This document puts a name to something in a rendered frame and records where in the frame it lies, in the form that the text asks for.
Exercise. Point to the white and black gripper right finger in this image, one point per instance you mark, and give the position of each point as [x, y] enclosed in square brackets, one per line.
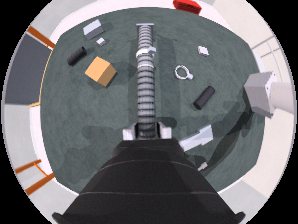
[163, 131]

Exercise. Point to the black hose piece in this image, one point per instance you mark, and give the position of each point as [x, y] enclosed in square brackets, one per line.
[75, 56]

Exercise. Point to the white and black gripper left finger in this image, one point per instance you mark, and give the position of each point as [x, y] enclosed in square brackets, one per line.
[131, 133]

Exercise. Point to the small tan box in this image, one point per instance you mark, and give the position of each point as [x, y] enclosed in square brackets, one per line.
[101, 71]

